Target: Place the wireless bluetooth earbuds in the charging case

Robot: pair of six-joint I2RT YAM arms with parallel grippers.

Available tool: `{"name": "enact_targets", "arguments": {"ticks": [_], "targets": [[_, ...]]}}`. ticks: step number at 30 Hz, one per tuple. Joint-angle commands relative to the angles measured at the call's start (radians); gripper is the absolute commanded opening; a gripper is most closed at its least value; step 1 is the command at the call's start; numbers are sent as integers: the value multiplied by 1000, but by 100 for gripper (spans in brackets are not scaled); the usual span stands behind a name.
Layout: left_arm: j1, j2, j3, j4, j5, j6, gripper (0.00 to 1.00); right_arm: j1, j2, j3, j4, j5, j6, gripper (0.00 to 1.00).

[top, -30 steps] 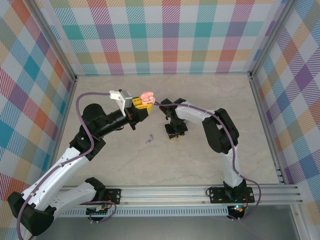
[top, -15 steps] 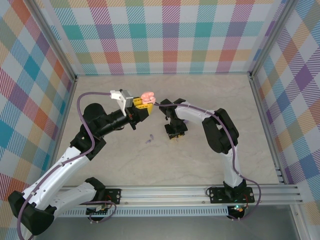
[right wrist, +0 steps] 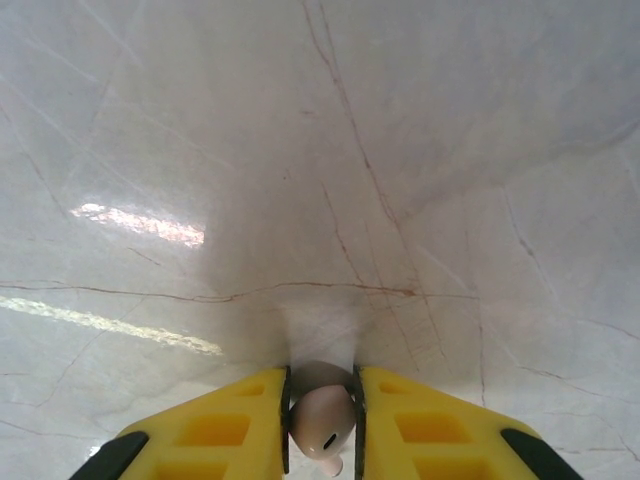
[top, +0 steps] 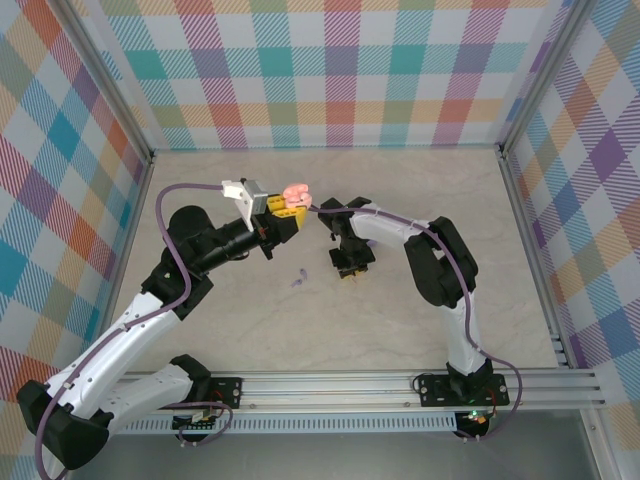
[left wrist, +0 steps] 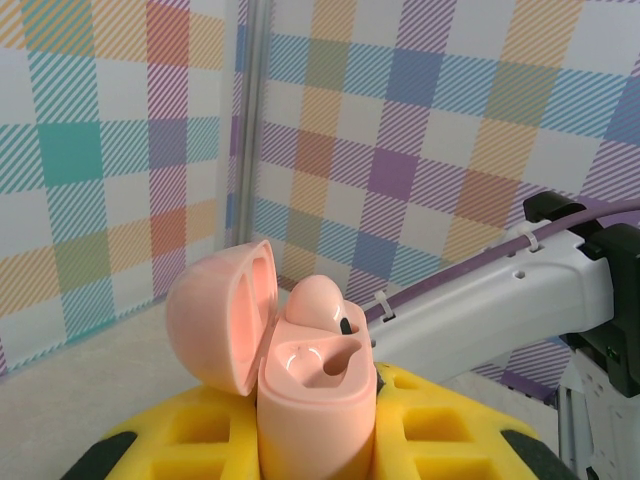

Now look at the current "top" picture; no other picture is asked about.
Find pink earbud charging case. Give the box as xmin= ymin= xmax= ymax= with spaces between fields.
xmin=283 ymin=183 xmax=313 ymax=209

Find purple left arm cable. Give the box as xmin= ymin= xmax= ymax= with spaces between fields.
xmin=33 ymin=182 xmax=236 ymax=480

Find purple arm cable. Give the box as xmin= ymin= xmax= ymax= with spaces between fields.
xmin=305 ymin=205 xmax=525 ymax=444
xmin=33 ymin=182 xmax=236 ymax=480

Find aluminium side frame rail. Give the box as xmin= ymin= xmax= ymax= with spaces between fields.
xmin=87 ymin=154 xmax=155 ymax=351
xmin=498 ymin=144 xmax=574 ymax=371

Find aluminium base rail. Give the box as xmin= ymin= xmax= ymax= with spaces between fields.
xmin=107 ymin=369 xmax=609 ymax=416

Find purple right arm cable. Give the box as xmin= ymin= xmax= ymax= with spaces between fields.
xmin=305 ymin=205 xmax=525 ymax=444

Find white slotted cable duct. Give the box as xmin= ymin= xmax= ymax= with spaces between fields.
xmin=107 ymin=417 xmax=459 ymax=435

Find aluminium frame post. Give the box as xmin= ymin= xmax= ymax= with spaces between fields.
xmin=58 ymin=0 xmax=155 ymax=166
xmin=498 ymin=0 xmax=587 ymax=154

